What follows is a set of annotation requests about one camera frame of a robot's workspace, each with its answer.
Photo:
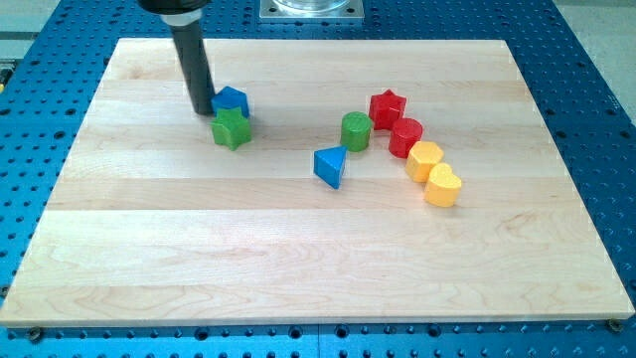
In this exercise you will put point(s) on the blue cube block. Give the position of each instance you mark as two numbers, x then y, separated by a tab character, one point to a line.
229	98

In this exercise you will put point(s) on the red star block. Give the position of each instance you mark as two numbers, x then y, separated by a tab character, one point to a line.
386	108

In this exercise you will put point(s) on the green star block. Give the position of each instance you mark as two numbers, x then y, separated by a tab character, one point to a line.
231	128

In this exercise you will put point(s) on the blue triangle block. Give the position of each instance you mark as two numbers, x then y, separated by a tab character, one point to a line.
329	164

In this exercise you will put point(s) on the light wooden board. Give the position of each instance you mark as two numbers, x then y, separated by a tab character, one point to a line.
153	224

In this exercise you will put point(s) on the green cylinder block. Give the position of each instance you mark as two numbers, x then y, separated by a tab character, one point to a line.
356	131

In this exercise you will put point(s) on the red cylinder block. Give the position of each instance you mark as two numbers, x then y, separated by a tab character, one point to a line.
405	133

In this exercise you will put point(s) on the yellow hexagon block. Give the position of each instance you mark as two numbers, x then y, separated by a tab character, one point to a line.
422	157

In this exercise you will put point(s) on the yellow heart block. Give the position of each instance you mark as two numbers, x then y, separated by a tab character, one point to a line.
443	186

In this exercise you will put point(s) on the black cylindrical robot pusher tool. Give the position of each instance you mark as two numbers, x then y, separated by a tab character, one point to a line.
183	19

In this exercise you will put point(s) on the blue perforated metal table plate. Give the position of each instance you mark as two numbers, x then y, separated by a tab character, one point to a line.
49	93

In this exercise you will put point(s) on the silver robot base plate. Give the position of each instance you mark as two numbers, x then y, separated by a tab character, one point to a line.
323	10

